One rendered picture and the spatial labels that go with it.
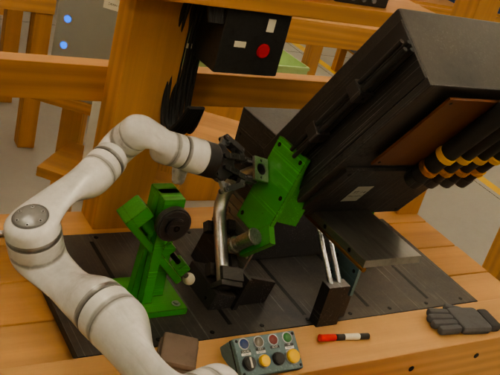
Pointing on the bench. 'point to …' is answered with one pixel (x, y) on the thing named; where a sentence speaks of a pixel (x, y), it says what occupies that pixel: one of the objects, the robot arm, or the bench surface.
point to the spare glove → (461, 320)
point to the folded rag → (178, 351)
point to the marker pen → (343, 337)
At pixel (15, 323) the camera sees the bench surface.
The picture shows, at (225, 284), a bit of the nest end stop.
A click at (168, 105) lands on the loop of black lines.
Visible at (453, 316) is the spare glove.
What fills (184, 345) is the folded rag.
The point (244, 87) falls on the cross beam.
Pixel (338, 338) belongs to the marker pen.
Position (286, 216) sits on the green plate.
